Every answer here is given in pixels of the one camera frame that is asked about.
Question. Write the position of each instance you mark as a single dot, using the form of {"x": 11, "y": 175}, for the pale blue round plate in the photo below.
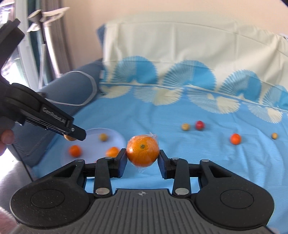
{"x": 92, "y": 144}

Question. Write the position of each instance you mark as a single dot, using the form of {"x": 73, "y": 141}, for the blue fan-print cloth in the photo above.
{"x": 180, "y": 105}

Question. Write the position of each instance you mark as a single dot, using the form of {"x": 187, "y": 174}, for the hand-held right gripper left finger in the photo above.
{"x": 121, "y": 163}

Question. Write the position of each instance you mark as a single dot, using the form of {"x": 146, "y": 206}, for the plastic-wrapped orange mandarin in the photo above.
{"x": 142, "y": 149}

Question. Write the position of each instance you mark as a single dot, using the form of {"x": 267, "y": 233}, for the blue stitched back cushion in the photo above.
{"x": 100, "y": 38}

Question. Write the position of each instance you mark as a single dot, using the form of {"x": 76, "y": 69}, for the white steamer stand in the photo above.
{"x": 50, "y": 45}

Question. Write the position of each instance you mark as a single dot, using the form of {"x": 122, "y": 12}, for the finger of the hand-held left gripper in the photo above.
{"x": 78, "y": 135}

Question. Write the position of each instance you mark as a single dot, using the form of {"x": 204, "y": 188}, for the grey curtain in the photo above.
{"x": 65, "y": 40}

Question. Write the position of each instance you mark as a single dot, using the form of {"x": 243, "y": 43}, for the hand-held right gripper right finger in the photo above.
{"x": 163, "y": 165}

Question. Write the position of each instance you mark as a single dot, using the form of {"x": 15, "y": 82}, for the person's left hand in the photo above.
{"x": 6, "y": 137}

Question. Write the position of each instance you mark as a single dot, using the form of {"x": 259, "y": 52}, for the red cherry tomato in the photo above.
{"x": 199, "y": 125}

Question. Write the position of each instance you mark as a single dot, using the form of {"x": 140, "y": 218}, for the white boucle cushion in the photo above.
{"x": 15, "y": 175}

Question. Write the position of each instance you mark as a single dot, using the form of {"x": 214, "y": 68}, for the white window frame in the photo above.
{"x": 23, "y": 51}

